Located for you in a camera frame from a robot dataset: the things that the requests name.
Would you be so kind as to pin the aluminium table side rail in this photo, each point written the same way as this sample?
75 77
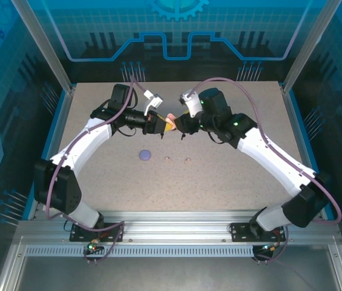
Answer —
61 121
294 121

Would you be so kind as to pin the aluminium frame post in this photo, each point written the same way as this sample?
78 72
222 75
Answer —
310 45
46 45

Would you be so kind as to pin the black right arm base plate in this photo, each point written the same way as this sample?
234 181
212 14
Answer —
237 233

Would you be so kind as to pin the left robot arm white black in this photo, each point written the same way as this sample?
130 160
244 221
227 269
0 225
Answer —
80 145

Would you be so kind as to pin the aluminium mounting rail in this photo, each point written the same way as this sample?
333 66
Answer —
174 224

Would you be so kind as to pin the pink earbud charging case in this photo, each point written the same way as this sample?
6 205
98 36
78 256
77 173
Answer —
170 116

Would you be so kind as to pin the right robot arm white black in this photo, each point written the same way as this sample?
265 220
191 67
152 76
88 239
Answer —
274 157

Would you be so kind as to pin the purple earbud charging case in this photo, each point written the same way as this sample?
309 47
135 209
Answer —
145 155

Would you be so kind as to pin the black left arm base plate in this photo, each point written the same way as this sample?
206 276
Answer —
110 226

